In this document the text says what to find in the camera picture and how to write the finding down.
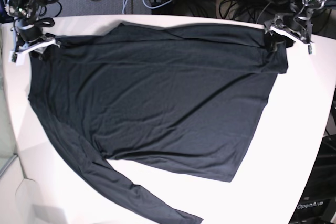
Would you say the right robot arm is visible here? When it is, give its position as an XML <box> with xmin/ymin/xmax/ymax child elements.
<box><xmin>5</xmin><ymin>0</ymin><xmax>61</xmax><ymax>66</ymax></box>

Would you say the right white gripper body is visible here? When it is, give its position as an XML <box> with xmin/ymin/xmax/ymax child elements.
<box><xmin>9</xmin><ymin>32</ymin><xmax>61</xmax><ymax>66</ymax></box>

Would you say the black long-sleeve shirt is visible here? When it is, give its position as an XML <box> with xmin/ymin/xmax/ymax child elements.
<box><xmin>28</xmin><ymin>24</ymin><xmax>288</xmax><ymax>223</ymax></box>

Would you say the black OpenArm case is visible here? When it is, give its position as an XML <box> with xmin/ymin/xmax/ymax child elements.
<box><xmin>289</xmin><ymin>135</ymin><xmax>335</xmax><ymax>223</ymax></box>

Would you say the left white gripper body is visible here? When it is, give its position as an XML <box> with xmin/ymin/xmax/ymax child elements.
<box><xmin>264</xmin><ymin>13</ymin><xmax>315</xmax><ymax>55</ymax></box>

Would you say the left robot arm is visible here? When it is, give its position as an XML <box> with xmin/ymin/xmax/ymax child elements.
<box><xmin>263</xmin><ymin>0</ymin><xmax>327</xmax><ymax>55</ymax></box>

